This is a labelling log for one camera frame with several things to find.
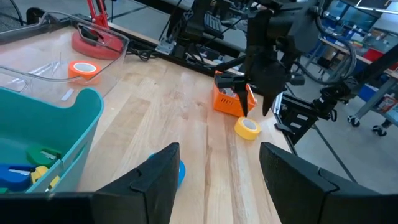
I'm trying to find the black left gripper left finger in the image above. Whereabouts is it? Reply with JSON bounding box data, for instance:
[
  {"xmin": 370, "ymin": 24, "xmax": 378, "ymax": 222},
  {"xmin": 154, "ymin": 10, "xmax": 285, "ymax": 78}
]
[{"xmin": 92, "ymin": 142, "xmax": 181, "ymax": 224}]

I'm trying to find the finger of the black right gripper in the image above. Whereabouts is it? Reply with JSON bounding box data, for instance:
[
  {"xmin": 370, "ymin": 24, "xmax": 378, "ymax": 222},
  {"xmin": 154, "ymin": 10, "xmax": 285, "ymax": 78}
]
[
  {"xmin": 254, "ymin": 58, "xmax": 287, "ymax": 117},
  {"xmin": 234, "ymin": 81, "xmax": 251, "ymax": 118}
]

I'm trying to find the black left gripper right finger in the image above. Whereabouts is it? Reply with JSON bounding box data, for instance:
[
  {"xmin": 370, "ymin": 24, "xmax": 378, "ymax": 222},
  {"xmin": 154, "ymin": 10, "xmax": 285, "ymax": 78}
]
[{"xmin": 260, "ymin": 142, "xmax": 382, "ymax": 224}]

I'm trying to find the blue tape roll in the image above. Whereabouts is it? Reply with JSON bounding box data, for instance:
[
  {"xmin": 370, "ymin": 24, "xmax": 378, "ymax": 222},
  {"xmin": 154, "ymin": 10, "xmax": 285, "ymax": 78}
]
[{"xmin": 147, "ymin": 152, "xmax": 187, "ymax": 190}]

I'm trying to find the yellow tape roll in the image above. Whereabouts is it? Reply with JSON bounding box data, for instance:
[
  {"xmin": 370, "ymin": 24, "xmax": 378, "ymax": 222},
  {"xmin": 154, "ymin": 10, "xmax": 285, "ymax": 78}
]
[{"xmin": 233, "ymin": 116, "xmax": 262, "ymax": 141}]

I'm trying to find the green mini stapler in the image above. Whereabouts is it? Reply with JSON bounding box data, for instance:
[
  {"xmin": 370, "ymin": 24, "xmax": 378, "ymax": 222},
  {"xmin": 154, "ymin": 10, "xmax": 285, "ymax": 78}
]
[{"xmin": 25, "ymin": 144, "xmax": 63, "ymax": 169}]

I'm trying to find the blue mini stapler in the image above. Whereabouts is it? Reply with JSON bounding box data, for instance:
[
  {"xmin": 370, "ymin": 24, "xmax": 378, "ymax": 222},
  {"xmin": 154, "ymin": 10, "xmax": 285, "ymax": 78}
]
[{"xmin": 0, "ymin": 163, "xmax": 37, "ymax": 192}]

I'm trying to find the orange tape roll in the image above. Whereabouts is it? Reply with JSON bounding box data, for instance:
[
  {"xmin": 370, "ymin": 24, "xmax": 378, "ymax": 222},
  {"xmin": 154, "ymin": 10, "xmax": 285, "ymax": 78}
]
[{"xmin": 67, "ymin": 60, "xmax": 102, "ymax": 86}]

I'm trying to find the orange mesh basket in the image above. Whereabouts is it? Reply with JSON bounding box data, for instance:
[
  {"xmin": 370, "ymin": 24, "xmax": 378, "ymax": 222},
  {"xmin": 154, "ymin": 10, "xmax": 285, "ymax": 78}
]
[{"xmin": 212, "ymin": 70, "xmax": 258, "ymax": 118}]

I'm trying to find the backlit keyboard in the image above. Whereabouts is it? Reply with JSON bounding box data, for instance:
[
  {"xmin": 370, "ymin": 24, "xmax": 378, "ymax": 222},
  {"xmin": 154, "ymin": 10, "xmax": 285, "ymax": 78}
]
[{"xmin": 203, "ymin": 11, "xmax": 224, "ymax": 40}]

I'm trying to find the red storage bin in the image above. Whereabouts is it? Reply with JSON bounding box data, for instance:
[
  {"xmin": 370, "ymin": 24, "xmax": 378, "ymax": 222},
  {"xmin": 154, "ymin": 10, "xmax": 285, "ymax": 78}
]
[{"xmin": 363, "ymin": 47, "xmax": 386, "ymax": 63}]

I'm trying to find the grey rolling workbench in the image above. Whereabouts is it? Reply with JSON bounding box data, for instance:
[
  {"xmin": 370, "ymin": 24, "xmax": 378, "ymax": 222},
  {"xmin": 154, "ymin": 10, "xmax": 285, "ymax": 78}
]
[{"xmin": 318, "ymin": 29, "xmax": 398, "ymax": 138}]

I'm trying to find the teal plastic bin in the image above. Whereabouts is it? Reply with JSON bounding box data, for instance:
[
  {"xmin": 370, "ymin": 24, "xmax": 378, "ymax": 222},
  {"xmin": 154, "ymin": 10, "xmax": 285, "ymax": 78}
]
[{"xmin": 0, "ymin": 86, "xmax": 105, "ymax": 194}]

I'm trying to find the white sticker in clear bin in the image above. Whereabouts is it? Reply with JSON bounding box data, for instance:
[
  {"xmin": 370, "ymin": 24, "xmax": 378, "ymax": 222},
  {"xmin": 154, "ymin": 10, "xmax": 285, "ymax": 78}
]
[{"xmin": 60, "ymin": 88, "xmax": 75, "ymax": 102}]

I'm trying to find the red desk lamp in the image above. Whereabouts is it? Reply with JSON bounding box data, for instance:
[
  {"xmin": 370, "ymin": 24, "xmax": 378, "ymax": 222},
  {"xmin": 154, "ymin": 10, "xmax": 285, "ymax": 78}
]
[{"xmin": 70, "ymin": 0, "xmax": 125, "ymax": 61}]

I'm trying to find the clear plastic bin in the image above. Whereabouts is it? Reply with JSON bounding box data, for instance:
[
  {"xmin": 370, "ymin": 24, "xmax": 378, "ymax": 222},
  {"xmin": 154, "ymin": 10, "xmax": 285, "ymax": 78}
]
[{"xmin": 0, "ymin": 11, "xmax": 131, "ymax": 108}]

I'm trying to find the black floor fan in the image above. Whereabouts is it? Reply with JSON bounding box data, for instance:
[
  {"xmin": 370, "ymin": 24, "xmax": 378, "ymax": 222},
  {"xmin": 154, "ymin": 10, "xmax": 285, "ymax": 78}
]
[{"xmin": 0, "ymin": 0, "xmax": 24, "ymax": 34}]

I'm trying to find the black table cable bundle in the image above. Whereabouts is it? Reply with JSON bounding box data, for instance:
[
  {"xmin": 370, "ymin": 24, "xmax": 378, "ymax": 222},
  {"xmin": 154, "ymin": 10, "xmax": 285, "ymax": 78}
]
[{"xmin": 126, "ymin": 46, "xmax": 162, "ymax": 62}]

